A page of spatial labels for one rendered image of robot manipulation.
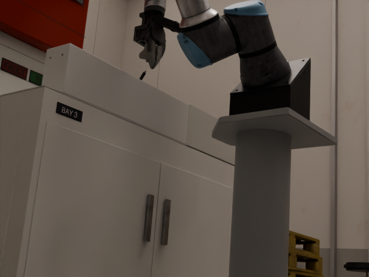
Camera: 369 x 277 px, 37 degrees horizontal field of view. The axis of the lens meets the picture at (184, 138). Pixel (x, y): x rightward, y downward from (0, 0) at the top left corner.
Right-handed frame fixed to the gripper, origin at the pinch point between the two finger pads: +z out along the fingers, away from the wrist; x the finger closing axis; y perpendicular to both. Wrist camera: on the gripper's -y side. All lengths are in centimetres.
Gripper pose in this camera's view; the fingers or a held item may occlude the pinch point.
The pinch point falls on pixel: (154, 65)
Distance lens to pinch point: 185.9
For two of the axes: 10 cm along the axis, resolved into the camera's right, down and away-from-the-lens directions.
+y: -8.2, 0.9, 5.7
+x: -5.7, -2.5, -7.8
